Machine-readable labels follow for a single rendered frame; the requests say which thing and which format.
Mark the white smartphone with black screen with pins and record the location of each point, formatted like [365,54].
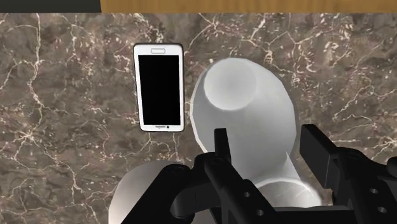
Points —
[159,88]

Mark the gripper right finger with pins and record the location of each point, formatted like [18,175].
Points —
[356,176]

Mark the white round object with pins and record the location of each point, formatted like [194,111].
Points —
[133,189]

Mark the white vase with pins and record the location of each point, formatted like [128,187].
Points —
[257,124]

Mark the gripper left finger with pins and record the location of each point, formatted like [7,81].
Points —
[223,183]

